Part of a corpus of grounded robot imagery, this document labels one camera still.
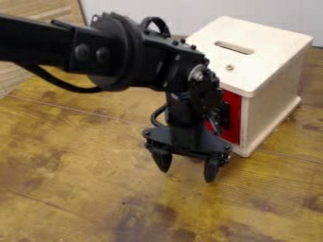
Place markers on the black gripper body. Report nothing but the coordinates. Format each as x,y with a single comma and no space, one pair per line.
183,133

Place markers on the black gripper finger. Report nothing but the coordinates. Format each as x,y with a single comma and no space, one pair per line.
162,157
213,164

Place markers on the black metal drawer handle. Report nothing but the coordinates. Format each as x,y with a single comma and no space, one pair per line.
215,122

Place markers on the red wooden drawer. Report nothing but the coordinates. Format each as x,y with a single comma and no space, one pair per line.
231,134

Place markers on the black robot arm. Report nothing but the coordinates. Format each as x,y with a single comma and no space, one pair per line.
116,54

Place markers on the white wooden box cabinet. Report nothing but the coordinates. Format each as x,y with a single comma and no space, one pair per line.
258,61

